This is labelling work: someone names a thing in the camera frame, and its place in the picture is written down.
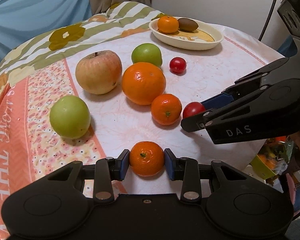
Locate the blue fabric sheet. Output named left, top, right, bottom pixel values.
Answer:
left=0, top=0, right=91, bottom=62

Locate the large red-yellow apple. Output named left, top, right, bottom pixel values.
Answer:
left=75, top=50, right=122, bottom=95

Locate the small mandarin orange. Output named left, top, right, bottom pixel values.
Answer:
left=129, top=141, right=165, bottom=177

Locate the black cable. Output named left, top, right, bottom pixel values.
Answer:
left=258, top=0, right=280, bottom=41

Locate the green apple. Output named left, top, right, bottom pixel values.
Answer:
left=131, top=43, right=162, bottom=67
left=49, top=95, right=91, bottom=139

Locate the large orange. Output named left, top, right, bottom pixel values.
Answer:
left=121, top=62, right=166, bottom=106

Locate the green striped floral quilt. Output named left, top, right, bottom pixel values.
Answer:
left=0, top=1, right=164, bottom=94

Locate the mandarin in bowl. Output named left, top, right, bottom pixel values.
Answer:
left=157, top=16, right=179, bottom=34

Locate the small red cherry tomato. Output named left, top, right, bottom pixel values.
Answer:
left=169, top=57, right=186, bottom=74

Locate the pink white floral towel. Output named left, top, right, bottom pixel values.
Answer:
left=0, top=26, right=281, bottom=239

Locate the small mandarin with stem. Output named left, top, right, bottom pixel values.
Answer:
left=151, top=94, right=182, bottom=126

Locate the brown kiwi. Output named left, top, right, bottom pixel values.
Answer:
left=178, top=18, right=198, bottom=32

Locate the cream oval bowl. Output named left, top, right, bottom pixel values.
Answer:
left=149, top=19, right=224, bottom=50

